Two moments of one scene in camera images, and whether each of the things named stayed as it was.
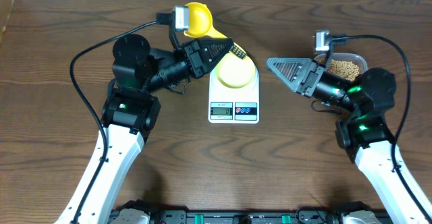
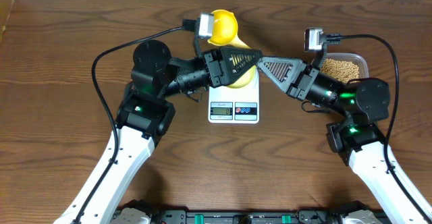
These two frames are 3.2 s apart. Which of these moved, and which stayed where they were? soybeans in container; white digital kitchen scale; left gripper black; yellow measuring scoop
Moved: left gripper black; yellow measuring scoop
Stayed: white digital kitchen scale; soybeans in container
